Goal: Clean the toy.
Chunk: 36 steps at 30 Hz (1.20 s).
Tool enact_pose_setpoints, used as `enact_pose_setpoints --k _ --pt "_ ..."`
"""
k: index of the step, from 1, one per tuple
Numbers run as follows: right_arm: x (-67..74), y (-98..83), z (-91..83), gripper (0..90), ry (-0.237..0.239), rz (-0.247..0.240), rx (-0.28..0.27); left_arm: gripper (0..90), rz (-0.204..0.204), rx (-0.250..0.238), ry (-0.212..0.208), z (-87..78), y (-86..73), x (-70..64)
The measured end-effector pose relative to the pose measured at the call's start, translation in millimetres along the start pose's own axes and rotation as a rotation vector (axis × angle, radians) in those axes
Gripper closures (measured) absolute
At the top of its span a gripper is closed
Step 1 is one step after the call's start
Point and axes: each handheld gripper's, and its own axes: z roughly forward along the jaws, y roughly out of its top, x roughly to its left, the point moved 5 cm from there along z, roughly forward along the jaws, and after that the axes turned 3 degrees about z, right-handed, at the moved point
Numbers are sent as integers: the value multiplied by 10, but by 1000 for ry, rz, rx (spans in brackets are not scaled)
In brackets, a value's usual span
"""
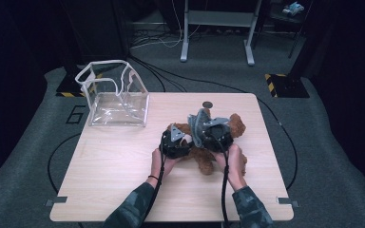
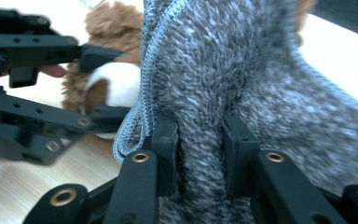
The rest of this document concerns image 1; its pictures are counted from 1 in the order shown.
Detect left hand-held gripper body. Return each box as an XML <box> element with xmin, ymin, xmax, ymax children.
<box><xmin>160</xmin><ymin>124</ymin><xmax>193</xmax><ymax>160</ymax></box>

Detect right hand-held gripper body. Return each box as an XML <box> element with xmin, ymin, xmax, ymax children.
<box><xmin>202</xmin><ymin>117</ymin><xmax>236</xmax><ymax>153</ymax></box>

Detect brown teddy bear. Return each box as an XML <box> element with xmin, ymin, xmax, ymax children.
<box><xmin>165</xmin><ymin>108</ymin><xmax>248</xmax><ymax>176</ymax></box>

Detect clear plastic bag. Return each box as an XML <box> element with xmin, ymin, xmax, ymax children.
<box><xmin>74</xmin><ymin>59</ymin><xmax>150</xmax><ymax>127</ymax></box>

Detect person's left hand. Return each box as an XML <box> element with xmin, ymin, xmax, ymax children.
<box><xmin>147</xmin><ymin>147</ymin><xmax>180</xmax><ymax>184</ymax></box>

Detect person's right hand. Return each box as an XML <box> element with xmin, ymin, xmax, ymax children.
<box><xmin>213</xmin><ymin>143</ymin><xmax>248</xmax><ymax>191</ymax></box>

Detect black striped stand base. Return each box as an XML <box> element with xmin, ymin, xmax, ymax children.
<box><xmin>264</xmin><ymin>73</ymin><xmax>311</xmax><ymax>99</ymax></box>
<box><xmin>55</xmin><ymin>73</ymin><xmax>104</xmax><ymax>98</ymax></box>

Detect dark side table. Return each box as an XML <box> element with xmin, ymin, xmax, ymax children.
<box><xmin>267</xmin><ymin>0</ymin><xmax>315</xmax><ymax>60</ymax></box>

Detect light blue white item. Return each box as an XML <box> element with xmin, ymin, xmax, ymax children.
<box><xmin>281</xmin><ymin>1</ymin><xmax>305</xmax><ymax>17</ymax></box>

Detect dark curtain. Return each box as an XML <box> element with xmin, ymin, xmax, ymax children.
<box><xmin>0</xmin><ymin>0</ymin><xmax>65</xmax><ymax>191</ymax></box>
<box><xmin>293</xmin><ymin>0</ymin><xmax>365</xmax><ymax>210</ymax></box>

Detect left hand-held gripper cable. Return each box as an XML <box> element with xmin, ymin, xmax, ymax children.
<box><xmin>141</xmin><ymin>132</ymin><xmax>167</xmax><ymax>228</ymax></box>

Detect hand-held gripper cable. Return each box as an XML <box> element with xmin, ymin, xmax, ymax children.
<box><xmin>141</xmin><ymin>132</ymin><xmax>167</xmax><ymax>228</ymax></box>
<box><xmin>210</xmin><ymin>134</ymin><xmax>232</xmax><ymax>228</ymax></box>

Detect right hand-held gripper cable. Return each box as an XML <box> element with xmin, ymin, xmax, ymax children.
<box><xmin>210</xmin><ymin>134</ymin><xmax>232</xmax><ymax>228</ymax></box>

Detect long black floor cable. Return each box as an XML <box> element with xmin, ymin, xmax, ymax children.
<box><xmin>127</xmin><ymin>55</ymin><xmax>299</xmax><ymax>191</ymax></box>

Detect short black floor cable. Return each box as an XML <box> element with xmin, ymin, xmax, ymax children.
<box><xmin>127</xmin><ymin>56</ymin><xmax>188</xmax><ymax>93</ymax></box>

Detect grey metal table bracket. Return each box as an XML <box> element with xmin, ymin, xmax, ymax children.
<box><xmin>277</xmin><ymin>197</ymin><xmax>299</xmax><ymax>208</ymax></box>
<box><xmin>45</xmin><ymin>196</ymin><xmax>68</xmax><ymax>207</ymax></box>

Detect bundle of dark cables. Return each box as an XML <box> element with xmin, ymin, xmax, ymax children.
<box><xmin>132</xmin><ymin>28</ymin><xmax>184</xmax><ymax>48</ymax></box>

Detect white metal desk frame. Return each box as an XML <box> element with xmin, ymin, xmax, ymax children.
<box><xmin>180</xmin><ymin>0</ymin><xmax>264</xmax><ymax>67</ymax></box>

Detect looped black floor cable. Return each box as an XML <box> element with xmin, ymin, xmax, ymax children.
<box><xmin>47</xmin><ymin>132</ymin><xmax>82</xmax><ymax>193</ymax></box>

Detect white floor cable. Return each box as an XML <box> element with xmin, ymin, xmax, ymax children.
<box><xmin>129</xmin><ymin>0</ymin><xmax>202</xmax><ymax>50</ymax></box>

